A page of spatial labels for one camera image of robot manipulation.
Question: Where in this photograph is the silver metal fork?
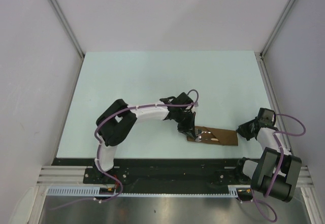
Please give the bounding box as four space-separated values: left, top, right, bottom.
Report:
195 128 212 136

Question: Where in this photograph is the right side aluminium rail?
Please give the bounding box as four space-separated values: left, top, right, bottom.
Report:
254 52 293 153

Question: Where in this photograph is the spoon with wooden handle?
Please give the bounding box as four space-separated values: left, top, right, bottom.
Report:
195 135 219 144

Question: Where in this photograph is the aluminium rail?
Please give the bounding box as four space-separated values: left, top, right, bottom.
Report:
37 166 314 187
254 52 293 153

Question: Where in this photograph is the brown cloth napkin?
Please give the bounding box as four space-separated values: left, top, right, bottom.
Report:
186 126 239 146

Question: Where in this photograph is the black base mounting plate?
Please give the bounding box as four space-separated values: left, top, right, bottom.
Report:
52 158 250 195

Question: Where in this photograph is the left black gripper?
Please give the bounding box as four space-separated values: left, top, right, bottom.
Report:
174 109 196 140

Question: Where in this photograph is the aluminium frame post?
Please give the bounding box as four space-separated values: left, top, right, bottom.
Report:
47 0 85 60
259 0 298 58

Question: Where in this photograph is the light blue cable duct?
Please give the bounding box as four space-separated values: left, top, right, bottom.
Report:
48 184 241 198

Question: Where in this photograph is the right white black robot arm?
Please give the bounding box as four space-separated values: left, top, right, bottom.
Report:
234 108 306 202

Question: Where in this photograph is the front aluminium rail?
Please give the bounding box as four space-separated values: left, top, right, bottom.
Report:
37 166 314 187

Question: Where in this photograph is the right aluminium frame post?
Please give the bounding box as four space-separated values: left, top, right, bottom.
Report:
259 0 298 58

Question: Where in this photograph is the left aluminium frame post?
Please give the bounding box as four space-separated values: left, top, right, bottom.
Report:
47 0 85 60

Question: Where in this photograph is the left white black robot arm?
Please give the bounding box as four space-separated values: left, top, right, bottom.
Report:
94 89 202 183

